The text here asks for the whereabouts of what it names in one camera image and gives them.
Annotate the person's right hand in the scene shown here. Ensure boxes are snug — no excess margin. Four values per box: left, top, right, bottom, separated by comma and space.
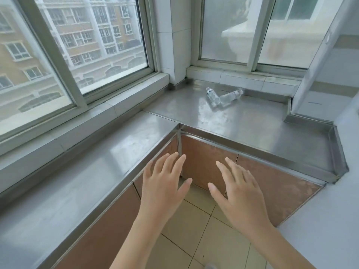
208, 157, 274, 236

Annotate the person's left hand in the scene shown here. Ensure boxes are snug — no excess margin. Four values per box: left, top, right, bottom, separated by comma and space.
139, 152, 193, 225

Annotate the person's right forearm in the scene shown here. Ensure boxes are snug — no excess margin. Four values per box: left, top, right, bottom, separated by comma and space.
238, 225, 319, 269

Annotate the person's left forearm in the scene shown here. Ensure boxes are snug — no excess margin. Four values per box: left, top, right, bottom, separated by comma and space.
109, 214, 172, 269

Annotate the frosted sliding window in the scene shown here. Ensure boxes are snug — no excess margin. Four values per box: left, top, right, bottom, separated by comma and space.
191, 0, 312, 74

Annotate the brown cabinet door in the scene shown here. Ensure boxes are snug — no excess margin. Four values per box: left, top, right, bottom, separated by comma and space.
53, 183, 142, 269
133, 136, 180, 200
224, 155, 323, 228
181, 133, 239, 197

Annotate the clear plastic bottle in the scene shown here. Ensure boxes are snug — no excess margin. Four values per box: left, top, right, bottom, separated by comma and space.
220, 89, 244, 107
206, 87, 221, 107

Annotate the beige apartment building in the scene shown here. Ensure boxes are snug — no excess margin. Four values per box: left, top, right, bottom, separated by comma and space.
0, 0, 148, 121

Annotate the large sliding window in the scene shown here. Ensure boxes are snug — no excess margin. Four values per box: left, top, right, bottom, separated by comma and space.
0, 0, 162, 144

